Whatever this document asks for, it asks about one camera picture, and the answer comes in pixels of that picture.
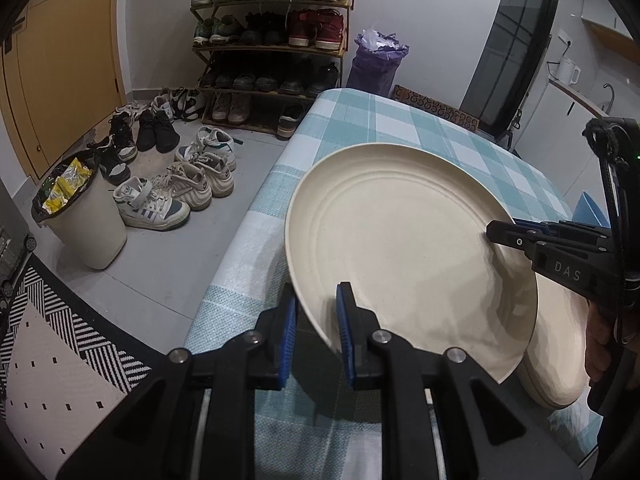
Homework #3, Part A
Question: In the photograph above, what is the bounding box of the white upper cabinet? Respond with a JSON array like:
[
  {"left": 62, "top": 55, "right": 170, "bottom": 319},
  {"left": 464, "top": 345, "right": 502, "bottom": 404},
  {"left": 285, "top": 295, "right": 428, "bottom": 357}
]
[{"left": 580, "top": 0, "right": 636, "bottom": 56}]

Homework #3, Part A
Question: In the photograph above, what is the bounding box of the person's right hand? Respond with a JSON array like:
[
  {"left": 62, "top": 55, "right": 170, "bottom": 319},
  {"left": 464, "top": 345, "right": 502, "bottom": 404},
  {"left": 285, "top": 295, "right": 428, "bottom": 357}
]
[{"left": 584, "top": 302, "right": 618, "bottom": 387}]

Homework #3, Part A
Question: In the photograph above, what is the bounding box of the white electric kettle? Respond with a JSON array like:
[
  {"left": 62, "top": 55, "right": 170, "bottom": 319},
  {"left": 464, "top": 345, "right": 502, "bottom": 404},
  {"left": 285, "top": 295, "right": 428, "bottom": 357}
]
[{"left": 556, "top": 55, "right": 581, "bottom": 85}]

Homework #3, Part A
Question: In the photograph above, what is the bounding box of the black framed glass door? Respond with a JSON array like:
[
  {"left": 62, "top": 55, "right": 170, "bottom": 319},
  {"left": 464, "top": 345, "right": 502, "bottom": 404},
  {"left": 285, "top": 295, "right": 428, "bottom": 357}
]
[{"left": 460, "top": 0, "right": 563, "bottom": 136}]

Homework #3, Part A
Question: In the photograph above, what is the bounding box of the group of assorted sneakers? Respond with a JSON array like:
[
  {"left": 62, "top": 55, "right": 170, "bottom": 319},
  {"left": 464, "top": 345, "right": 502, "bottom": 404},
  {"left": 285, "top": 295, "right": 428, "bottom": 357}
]
[{"left": 87, "top": 87, "right": 308, "bottom": 231}]

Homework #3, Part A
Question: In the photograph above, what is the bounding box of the yellow snack wrapper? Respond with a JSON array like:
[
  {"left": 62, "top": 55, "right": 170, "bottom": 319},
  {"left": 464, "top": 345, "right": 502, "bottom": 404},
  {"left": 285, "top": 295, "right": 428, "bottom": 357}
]
[{"left": 41, "top": 157, "right": 93, "bottom": 213}]

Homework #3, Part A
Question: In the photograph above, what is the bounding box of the purple plastic bag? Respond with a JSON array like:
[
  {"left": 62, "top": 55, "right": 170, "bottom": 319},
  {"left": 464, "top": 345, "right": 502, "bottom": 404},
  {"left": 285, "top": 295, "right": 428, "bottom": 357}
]
[{"left": 346, "top": 30, "right": 410, "bottom": 98}]

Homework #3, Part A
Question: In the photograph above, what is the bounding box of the white kitchen base cabinet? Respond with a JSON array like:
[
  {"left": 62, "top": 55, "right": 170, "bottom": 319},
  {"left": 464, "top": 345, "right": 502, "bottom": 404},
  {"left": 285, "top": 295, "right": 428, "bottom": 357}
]
[{"left": 515, "top": 75, "right": 608, "bottom": 201}]

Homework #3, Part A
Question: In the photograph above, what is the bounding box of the stick floor cleaner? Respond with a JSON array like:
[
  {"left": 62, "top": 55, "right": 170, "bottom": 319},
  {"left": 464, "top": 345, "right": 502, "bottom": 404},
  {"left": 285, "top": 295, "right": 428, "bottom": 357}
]
[{"left": 502, "top": 32, "right": 553, "bottom": 153}]

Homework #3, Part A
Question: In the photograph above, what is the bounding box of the black white patterned rug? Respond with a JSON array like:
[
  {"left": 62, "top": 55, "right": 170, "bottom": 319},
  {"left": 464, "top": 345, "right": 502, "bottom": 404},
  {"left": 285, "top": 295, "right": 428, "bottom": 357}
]
[{"left": 0, "top": 252, "right": 168, "bottom": 461}]

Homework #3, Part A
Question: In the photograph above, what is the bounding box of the cream round plate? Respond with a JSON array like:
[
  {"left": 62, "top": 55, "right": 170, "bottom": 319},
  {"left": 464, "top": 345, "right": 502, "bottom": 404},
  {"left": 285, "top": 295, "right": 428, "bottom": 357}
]
[
  {"left": 515, "top": 270, "right": 593, "bottom": 409},
  {"left": 284, "top": 142, "right": 540, "bottom": 386}
]

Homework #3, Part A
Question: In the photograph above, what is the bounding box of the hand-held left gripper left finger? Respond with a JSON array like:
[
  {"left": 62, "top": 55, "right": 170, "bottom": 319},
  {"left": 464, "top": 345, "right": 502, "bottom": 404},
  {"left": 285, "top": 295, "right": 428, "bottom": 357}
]
[{"left": 55, "top": 282, "right": 301, "bottom": 480}]

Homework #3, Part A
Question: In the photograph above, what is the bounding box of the blue bowl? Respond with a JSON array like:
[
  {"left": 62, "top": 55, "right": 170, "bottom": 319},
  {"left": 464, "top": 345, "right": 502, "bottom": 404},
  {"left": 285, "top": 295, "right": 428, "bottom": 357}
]
[{"left": 574, "top": 190, "right": 605, "bottom": 227}]

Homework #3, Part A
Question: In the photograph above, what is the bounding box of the white oil radiator heater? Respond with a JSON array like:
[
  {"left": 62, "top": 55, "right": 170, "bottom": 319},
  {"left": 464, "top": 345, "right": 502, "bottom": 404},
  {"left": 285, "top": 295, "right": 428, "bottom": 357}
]
[{"left": 0, "top": 220, "right": 37, "bottom": 311}]

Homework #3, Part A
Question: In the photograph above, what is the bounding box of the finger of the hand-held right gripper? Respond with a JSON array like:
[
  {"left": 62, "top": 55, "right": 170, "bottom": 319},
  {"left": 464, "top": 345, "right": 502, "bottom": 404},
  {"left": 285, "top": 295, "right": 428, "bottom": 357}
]
[
  {"left": 512, "top": 217, "right": 615, "bottom": 241},
  {"left": 486, "top": 219, "right": 613, "bottom": 261}
]

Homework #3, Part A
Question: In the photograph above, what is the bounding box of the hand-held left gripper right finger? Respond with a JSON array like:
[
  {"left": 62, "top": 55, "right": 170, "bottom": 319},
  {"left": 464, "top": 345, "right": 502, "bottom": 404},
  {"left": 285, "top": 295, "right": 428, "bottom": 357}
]
[{"left": 335, "top": 281, "right": 583, "bottom": 480}]

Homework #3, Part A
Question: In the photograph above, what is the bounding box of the patterned doormat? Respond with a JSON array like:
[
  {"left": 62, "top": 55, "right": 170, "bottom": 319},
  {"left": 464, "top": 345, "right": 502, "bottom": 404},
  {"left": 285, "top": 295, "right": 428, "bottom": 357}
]
[{"left": 392, "top": 85, "right": 482, "bottom": 133}]

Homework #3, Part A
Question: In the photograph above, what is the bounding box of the white trash bin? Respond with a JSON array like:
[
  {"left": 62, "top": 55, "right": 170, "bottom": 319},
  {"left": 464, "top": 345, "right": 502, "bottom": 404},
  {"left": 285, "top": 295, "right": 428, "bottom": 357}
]
[{"left": 31, "top": 152, "right": 128, "bottom": 271}]

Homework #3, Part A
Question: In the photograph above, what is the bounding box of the wooden door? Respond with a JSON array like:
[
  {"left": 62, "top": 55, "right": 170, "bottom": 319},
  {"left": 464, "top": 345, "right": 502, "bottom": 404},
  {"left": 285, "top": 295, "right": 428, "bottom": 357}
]
[{"left": 0, "top": 0, "right": 126, "bottom": 181}]

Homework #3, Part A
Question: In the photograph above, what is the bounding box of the teal checked tablecloth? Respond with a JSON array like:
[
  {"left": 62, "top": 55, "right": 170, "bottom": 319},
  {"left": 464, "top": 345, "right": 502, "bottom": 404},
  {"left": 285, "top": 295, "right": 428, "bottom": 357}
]
[{"left": 182, "top": 87, "right": 603, "bottom": 480}]

